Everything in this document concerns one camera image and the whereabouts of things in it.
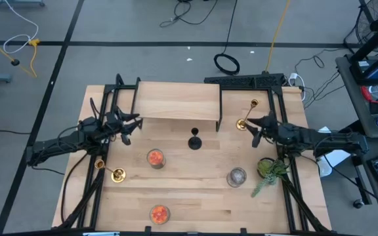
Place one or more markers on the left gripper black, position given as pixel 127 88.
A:
pixel 115 123

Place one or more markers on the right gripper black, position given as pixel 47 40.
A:
pixel 270 128

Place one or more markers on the gold candlestick holder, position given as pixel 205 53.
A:
pixel 118 175
pixel 241 124

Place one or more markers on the glass of orange candies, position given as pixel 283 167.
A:
pixel 156 158
pixel 159 214

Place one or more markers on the black candlestick holder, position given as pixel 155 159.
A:
pixel 195 143

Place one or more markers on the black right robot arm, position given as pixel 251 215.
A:
pixel 333 139

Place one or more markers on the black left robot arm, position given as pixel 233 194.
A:
pixel 54 144

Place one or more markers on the potted green succulent plant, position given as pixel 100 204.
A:
pixel 267 168

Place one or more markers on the black perforated metal bar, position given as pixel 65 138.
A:
pixel 241 80

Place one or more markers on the wooden shelf riser black legs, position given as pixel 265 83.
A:
pixel 176 101

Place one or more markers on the white plug adapter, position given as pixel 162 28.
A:
pixel 293 77

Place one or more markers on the grey side table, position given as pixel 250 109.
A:
pixel 349 98

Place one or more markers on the black table edge clip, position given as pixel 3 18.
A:
pixel 243 231
pixel 148 230

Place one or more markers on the grey desk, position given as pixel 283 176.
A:
pixel 364 145

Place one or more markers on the black caster wheel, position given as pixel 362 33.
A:
pixel 358 203

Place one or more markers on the black stand beam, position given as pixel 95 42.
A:
pixel 376 39

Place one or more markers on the black floor fan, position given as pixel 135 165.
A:
pixel 377 24

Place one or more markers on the black aluminium table frame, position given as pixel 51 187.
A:
pixel 276 91

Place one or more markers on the silver metal bracket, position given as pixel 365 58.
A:
pixel 100 234

